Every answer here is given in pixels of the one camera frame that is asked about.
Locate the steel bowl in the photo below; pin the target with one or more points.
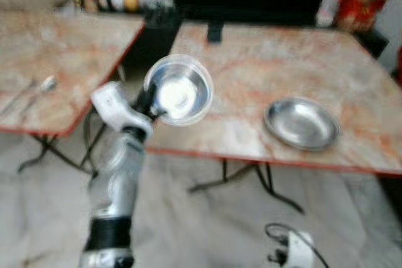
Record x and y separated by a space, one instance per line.
182 92

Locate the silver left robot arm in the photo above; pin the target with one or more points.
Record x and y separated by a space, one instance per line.
116 174

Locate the black television cabinet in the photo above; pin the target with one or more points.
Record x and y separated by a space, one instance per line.
154 36

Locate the orange ball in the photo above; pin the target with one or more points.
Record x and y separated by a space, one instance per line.
131 2

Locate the steel spoon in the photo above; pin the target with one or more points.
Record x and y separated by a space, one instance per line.
46 84

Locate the marble pattern folding table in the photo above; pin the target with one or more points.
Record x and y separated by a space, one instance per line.
56 48
276 67

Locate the small red ornament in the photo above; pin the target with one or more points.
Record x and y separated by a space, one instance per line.
90 0

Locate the steel fork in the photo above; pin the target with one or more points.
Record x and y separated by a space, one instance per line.
17 98

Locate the steel plate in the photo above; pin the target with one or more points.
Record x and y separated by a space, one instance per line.
303 125

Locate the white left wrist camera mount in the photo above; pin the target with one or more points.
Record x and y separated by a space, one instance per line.
116 106

